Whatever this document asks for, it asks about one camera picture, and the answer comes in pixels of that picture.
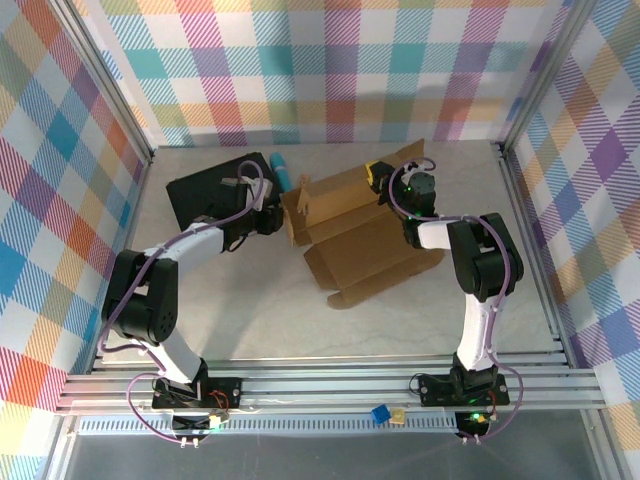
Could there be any brown cardboard paper box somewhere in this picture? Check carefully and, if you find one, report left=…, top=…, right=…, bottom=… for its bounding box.
left=278, top=138, right=446, bottom=311

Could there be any teal marker pen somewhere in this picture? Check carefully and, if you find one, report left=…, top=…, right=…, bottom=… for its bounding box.
left=268, top=152, right=294, bottom=194

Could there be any black controller board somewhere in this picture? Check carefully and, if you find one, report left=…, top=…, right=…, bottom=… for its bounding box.
left=454, top=410, right=491, bottom=436
left=172, top=412, right=224, bottom=434

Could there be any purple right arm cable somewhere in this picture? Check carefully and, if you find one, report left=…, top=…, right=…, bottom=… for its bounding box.
left=388, top=157, right=526, bottom=445

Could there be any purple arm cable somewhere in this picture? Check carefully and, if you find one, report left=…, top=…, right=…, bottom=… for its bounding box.
left=388, top=157, right=526, bottom=445
left=99, top=160, right=266, bottom=447

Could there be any black case with metal handle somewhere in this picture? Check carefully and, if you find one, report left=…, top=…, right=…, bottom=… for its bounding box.
left=165, top=151, right=281, bottom=231

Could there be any aluminium side rail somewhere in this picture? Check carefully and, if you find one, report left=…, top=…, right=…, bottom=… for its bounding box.
left=499, top=144, right=574, bottom=369
left=89, top=149, right=156, bottom=374

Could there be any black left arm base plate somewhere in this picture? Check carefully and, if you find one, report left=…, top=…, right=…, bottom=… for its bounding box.
left=152, top=377, right=244, bottom=409

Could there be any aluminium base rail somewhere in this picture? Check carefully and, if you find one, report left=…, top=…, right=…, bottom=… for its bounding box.
left=54, top=367, right=609, bottom=416

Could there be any aluminium frame post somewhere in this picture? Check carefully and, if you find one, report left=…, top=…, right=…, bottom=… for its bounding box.
left=47, top=0, right=156, bottom=164
left=493, top=0, right=601, bottom=156

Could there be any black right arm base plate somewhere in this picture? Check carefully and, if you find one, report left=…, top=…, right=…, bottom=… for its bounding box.
left=417, top=372, right=511, bottom=406

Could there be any slotted grey cable duct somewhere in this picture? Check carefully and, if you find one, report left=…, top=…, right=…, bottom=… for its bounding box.
left=74, top=414, right=461, bottom=436

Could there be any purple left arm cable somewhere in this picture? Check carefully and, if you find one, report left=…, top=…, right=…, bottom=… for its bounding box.
left=99, top=160, right=266, bottom=447

